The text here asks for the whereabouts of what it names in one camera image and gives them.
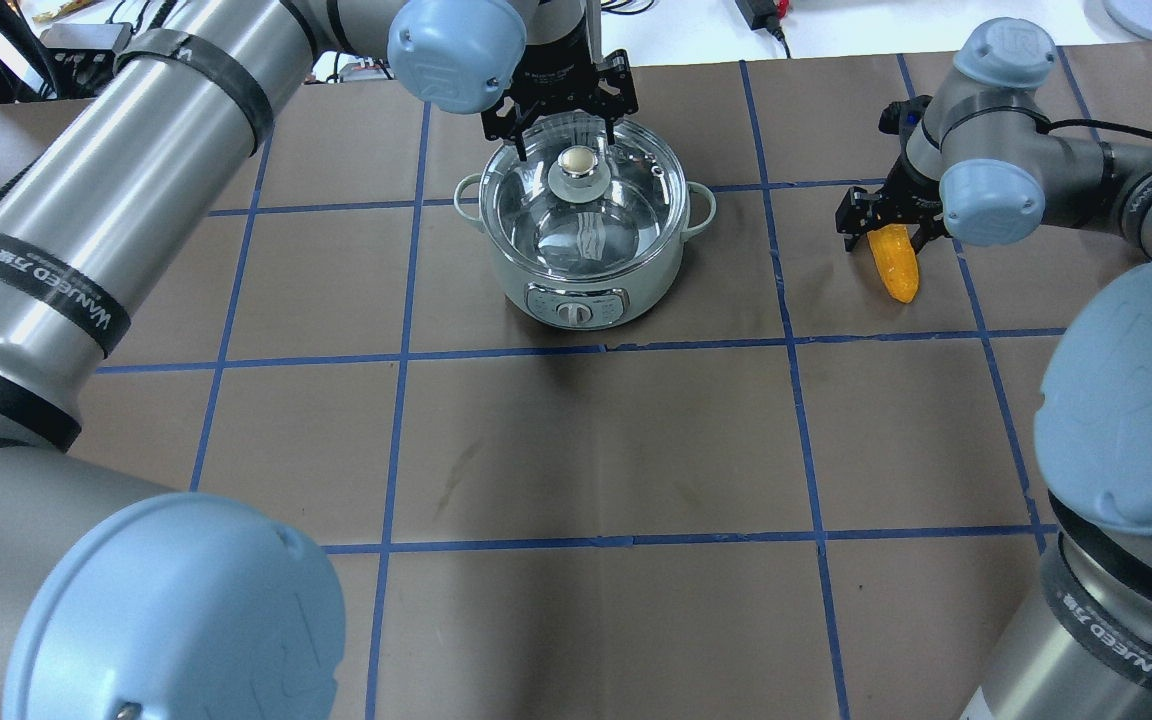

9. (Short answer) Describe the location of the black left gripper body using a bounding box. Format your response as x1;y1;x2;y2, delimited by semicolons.
506;40;602;126

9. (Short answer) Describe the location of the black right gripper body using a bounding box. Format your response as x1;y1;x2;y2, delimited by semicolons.
878;96;942;225

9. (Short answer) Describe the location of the yellow toy corn cob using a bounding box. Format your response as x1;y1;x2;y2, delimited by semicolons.
867;223;922;304

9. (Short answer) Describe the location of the glass pot lid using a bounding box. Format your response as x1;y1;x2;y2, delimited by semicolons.
477;111;717;282

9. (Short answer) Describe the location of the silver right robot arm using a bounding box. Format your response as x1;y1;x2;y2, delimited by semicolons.
566;179;1143;719

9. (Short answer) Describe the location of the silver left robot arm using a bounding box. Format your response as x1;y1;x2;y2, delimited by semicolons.
0;1;604;719

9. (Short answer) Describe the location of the pale green electric pot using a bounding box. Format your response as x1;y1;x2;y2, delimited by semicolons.
453;111;717;331

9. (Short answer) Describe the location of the black power adapter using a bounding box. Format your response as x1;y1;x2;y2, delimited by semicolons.
735;0;791;51

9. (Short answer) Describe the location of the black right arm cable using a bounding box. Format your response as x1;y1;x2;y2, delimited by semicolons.
1046;119;1152;161

